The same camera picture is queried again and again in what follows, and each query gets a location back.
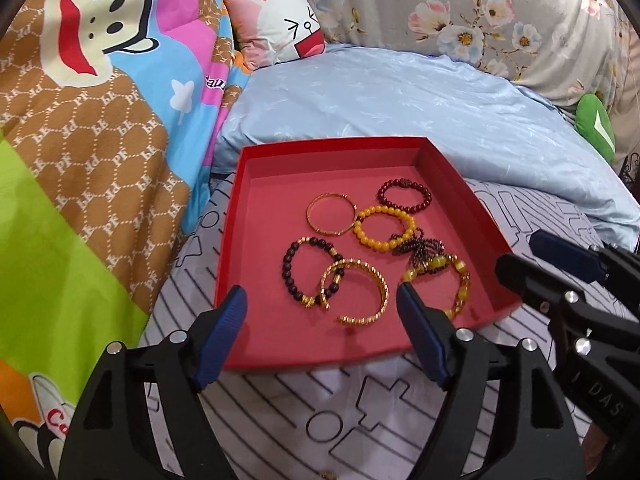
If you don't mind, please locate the yellow-green stone bracelet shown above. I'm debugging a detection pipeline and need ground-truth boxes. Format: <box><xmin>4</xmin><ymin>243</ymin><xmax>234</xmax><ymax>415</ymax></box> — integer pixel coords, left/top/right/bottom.
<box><xmin>400</xmin><ymin>253</ymin><xmax>472</xmax><ymax>321</ymax></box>

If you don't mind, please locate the garnet multi-strand bracelet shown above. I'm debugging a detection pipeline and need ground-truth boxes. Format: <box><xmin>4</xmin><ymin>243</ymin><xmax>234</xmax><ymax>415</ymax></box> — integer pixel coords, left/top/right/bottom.
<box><xmin>389</xmin><ymin>228</ymin><xmax>446</xmax><ymax>273</ymax></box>

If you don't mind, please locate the twisted gold bangle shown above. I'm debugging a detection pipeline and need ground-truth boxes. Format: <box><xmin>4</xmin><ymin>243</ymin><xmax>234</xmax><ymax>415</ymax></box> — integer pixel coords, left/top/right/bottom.
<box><xmin>319</xmin><ymin>258</ymin><xmax>390</xmax><ymax>327</ymax></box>

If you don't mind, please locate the dark red bead bracelet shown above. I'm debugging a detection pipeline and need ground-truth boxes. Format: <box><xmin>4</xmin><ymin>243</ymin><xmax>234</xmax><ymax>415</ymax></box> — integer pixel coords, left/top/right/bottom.
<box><xmin>375</xmin><ymin>176</ymin><xmax>433</xmax><ymax>215</ymax></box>

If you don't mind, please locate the yellow bead bracelet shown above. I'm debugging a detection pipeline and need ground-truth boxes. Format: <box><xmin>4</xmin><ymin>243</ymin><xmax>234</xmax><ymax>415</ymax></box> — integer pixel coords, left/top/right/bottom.
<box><xmin>352</xmin><ymin>204</ymin><xmax>418</xmax><ymax>254</ymax></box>

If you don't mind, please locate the dark brown bead bracelet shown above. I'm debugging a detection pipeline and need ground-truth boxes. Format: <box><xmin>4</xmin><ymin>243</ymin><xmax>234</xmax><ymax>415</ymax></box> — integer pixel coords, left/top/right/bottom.
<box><xmin>281</xmin><ymin>235</ymin><xmax>344</xmax><ymax>309</ymax></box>

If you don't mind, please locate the red jewelry tray box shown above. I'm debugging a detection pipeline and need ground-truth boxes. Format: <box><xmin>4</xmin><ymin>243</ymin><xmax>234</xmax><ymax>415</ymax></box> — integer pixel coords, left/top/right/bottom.
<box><xmin>216</xmin><ymin>136</ymin><xmax>518</xmax><ymax>372</ymax></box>

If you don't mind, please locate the thin gold bangle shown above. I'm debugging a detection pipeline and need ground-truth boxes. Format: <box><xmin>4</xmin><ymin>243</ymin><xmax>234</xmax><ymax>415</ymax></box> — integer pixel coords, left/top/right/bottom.
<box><xmin>305</xmin><ymin>192</ymin><xmax>358</xmax><ymax>236</ymax></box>

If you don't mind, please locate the small gold earring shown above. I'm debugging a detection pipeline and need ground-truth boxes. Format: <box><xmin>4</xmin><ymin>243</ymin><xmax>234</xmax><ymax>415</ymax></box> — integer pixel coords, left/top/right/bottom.
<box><xmin>320</xmin><ymin>471</ymin><xmax>338</xmax><ymax>480</ymax></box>

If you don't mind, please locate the green plush toy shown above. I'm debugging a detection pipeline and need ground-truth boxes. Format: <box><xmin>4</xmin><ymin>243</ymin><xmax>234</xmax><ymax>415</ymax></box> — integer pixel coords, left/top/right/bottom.
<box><xmin>575</xmin><ymin>93</ymin><xmax>616</xmax><ymax>165</ymax></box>

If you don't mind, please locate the light blue duvet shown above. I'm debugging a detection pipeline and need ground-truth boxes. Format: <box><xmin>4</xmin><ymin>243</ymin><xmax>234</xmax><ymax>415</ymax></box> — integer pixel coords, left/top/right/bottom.
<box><xmin>212</xmin><ymin>46</ymin><xmax>639</xmax><ymax>248</ymax></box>

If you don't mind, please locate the grey floral quilt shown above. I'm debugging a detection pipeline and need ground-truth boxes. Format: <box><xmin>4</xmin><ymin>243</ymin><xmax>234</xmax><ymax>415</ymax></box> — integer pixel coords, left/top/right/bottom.
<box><xmin>309</xmin><ymin>0</ymin><xmax>639</xmax><ymax>159</ymax></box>

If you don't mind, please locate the colourful monkey cartoon blanket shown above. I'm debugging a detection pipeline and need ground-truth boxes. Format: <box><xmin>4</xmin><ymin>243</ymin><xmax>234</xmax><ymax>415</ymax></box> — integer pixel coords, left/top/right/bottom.
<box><xmin>1</xmin><ymin>0</ymin><xmax>248</xmax><ymax>479</ymax></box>

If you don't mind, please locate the pink white cartoon pillow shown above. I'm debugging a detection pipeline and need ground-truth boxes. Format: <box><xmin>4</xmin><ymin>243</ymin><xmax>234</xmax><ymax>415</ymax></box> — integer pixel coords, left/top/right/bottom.
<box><xmin>224</xmin><ymin>0</ymin><xmax>326</xmax><ymax>70</ymax></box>

